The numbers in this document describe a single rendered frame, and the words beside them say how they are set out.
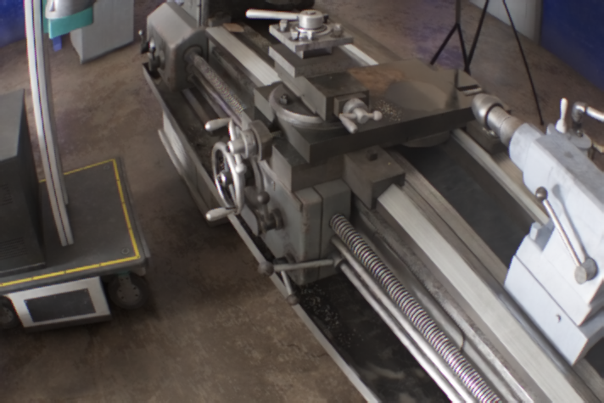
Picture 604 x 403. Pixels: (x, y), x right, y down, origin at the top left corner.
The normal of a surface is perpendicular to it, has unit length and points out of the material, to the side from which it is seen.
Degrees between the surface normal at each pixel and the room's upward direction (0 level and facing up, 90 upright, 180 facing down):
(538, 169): 85
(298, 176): 90
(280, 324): 0
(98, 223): 0
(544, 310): 90
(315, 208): 90
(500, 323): 36
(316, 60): 0
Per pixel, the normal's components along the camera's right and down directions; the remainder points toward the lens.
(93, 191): 0.02, -0.80
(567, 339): -0.89, 0.26
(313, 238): 0.46, 0.54
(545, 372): -0.51, -0.49
